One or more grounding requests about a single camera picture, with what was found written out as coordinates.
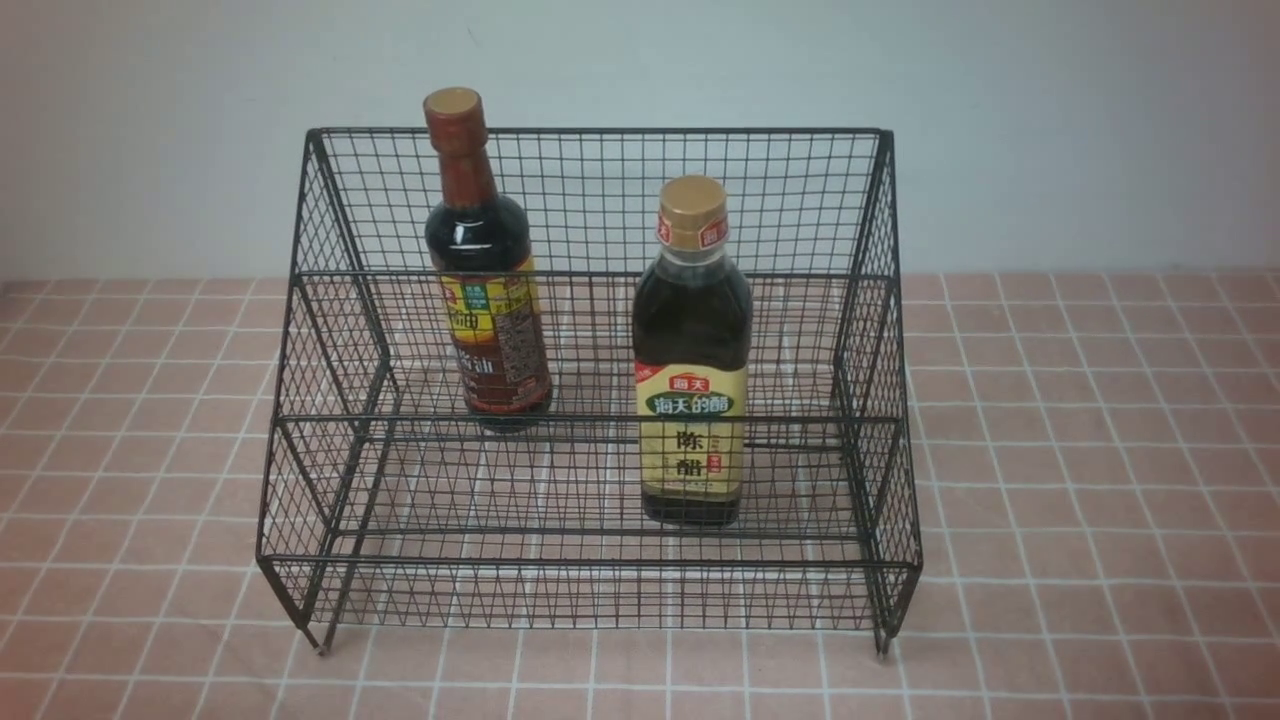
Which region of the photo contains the soy sauce bottle red cap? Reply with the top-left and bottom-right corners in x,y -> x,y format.
422,86 -> 554,433

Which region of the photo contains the vinegar bottle gold cap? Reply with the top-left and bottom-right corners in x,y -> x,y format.
631,176 -> 753,528

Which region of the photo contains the black wire mesh rack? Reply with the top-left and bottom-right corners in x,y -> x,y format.
255,127 -> 924,653

